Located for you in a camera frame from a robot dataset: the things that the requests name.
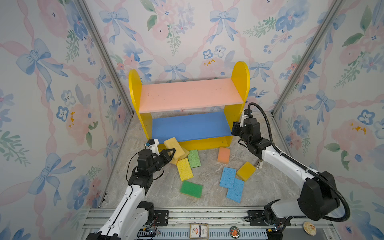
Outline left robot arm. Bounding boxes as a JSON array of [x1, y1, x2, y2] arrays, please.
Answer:
[[86, 149, 177, 240]]

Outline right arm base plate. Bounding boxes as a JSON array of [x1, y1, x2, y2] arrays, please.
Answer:
[[244, 210, 291, 228]]

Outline round beige disc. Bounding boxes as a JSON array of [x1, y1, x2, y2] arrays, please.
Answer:
[[303, 222, 317, 236]]

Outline round dark badge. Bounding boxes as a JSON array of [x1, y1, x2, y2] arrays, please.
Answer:
[[230, 226, 241, 239]]

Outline bright yellow sponge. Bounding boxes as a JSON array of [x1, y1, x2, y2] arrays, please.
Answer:
[[177, 159, 194, 182]]

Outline square printed card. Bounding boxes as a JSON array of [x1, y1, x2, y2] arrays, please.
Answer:
[[189, 223, 209, 240]]

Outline light green sponge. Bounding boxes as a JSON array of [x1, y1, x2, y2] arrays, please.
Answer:
[[188, 150, 201, 168]]

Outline black corrugated cable right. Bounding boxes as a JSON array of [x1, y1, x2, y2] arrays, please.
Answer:
[[247, 102, 351, 223]]

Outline blue sponge lower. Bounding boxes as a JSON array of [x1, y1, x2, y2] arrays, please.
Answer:
[[226, 179, 245, 203]]

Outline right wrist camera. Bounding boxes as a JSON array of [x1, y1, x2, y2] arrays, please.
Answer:
[[242, 109, 253, 118]]

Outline pale yellow sponge orange back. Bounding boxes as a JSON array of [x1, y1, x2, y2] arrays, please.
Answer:
[[170, 147, 190, 165]]

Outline yellow sponge right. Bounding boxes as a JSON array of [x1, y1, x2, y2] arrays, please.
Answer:
[[236, 162, 257, 182]]

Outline blue sponge upper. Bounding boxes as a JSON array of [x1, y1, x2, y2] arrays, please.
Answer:
[[219, 167, 237, 189]]

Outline aluminium rail base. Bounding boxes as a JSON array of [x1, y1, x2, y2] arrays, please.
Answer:
[[78, 207, 341, 240]]

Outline yellow shelf pink blue boards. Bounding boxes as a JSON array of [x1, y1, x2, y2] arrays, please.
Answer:
[[129, 62, 250, 150]]

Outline dark green sponge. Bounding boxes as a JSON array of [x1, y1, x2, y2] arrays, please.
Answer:
[[180, 181, 203, 199]]

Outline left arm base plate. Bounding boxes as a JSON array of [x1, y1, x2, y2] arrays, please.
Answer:
[[144, 210, 170, 228]]

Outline blue sponge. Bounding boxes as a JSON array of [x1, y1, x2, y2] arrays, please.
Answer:
[[219, 167, 237, 189], [226, 179, 245, 203]]

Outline orange pink sponge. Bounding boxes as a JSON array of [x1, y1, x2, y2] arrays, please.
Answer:
[[217, 147, 231, 164]]

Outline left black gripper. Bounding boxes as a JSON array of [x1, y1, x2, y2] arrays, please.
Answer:
[[148, 148, 175, 177]]

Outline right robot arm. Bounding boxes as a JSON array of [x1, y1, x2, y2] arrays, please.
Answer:
[[232, 118, 341, 226]]

